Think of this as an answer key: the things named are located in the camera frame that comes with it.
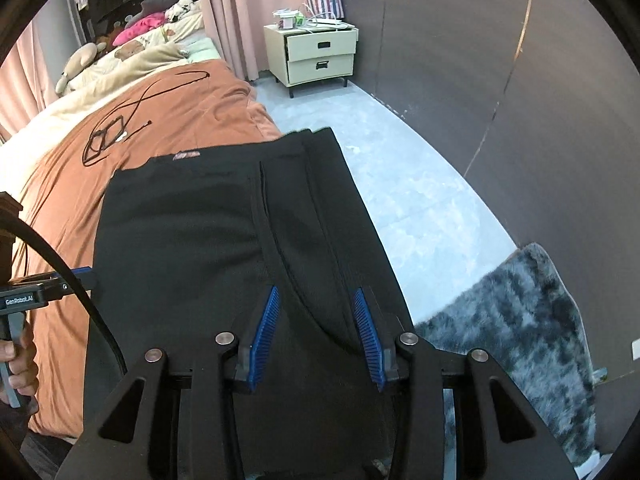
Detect bear print blanket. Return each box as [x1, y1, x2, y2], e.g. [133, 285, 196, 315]
[97, 10, 206, 63]

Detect black pants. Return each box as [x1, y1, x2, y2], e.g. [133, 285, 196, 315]
[82, 127, 416, 480]

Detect cream fleece blanket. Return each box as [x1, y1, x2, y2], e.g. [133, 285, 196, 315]
[0, 42, 193, 146]

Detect grey shaggy rug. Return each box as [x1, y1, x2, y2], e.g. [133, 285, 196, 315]
[415, 242, 598, 466]

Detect thick black gripper cable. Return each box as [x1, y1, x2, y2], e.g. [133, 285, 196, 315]
[0, 212, 128, 373]

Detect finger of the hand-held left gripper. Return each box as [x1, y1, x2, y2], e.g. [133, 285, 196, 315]
[45, 266, 97, 296]

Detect dark grey cloth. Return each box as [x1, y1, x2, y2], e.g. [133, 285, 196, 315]
[140, 0, 201, 15]

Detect orange bed sheet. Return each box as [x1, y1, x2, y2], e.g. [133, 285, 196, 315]
[0, 59, 286, 441]

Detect person's left hand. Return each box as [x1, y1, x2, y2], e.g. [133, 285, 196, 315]
[0, 340, 40, 416]

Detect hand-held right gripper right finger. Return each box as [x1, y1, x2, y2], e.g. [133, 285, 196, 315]
[351, 287, 578, 480]

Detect plush teddy bear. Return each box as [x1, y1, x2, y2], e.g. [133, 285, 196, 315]
[55, 42, 108, 96]

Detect pale green pillow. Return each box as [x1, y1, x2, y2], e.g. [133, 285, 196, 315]
[187, 37, 223, 62]

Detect pink curtain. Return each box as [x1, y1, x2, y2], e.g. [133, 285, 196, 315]
[0, 0, 71, 136]
[192, 0, 326, 83]

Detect pink cloth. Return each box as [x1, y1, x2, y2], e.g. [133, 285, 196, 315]
[111, 16, 168, 46]

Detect white power strip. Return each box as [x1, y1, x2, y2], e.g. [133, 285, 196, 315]
[300, 15, 357, 32]

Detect thin black cable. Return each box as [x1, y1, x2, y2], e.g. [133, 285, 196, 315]
[82, 70, 211, 166]

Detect cream nightstand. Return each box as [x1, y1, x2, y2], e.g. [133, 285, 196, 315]
[263, 22, 360, 98]

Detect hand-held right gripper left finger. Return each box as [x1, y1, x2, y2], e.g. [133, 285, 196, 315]
[60, 286, 281, 480]

